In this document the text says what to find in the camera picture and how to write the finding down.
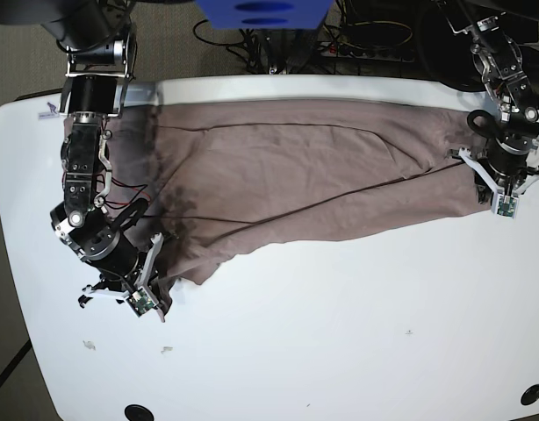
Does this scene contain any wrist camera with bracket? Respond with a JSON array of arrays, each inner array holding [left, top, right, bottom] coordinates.
[[79, 233, 164, 322], [449, 147, 539, 218]]

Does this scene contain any black table cable grommet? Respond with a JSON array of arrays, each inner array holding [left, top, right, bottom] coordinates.
[[520, 384, 539, 406]]

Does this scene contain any black power strip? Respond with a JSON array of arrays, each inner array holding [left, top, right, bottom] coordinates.
[[317, 41, 416, 63]]

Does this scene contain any small purple logo sticker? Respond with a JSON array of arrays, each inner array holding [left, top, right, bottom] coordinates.
[[38, 102, 61, 120]]

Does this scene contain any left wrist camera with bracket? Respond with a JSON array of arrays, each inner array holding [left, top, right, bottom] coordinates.
[[449, 147, 539, 218]]

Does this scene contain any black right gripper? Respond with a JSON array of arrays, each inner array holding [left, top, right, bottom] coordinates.
[[88, 232, 147, 291]]

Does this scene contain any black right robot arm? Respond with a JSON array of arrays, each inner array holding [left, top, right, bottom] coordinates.
[[0, 1, 163, 316]]

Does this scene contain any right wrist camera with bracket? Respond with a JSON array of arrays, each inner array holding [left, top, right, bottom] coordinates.
[[79, 233, 164, 322]]

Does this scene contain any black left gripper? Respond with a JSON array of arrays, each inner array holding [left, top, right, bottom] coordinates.
[[468, 140, 530, 204]]

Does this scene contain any mauve T-shirt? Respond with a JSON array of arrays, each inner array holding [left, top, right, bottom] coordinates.
[[108, 99, 490, 304]]

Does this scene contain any blue plastic mount plate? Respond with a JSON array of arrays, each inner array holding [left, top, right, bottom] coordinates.
[[196, 0, 333, 30]]

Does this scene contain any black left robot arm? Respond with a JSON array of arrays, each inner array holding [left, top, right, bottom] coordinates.
[[434, 1, 539, 217]]

